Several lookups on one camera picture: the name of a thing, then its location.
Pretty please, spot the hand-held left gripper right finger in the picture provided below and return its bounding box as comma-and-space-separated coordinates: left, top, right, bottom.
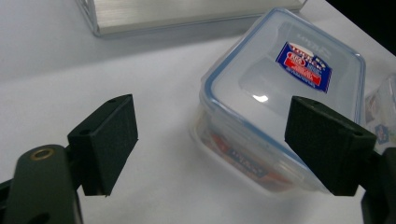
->
284, 95, 378, 197

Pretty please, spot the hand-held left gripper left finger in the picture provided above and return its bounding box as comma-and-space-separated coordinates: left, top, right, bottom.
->
67, 93, 139, 197

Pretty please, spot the small clear plastic food container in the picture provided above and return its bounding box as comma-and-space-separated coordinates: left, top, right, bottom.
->
363, 73, 396, 153

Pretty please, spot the large clear plastic food container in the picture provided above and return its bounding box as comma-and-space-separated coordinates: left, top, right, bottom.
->
189, 7, 367, 197

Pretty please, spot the white wire shelf rack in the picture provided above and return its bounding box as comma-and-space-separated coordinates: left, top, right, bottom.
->
74, 0, 307, 38

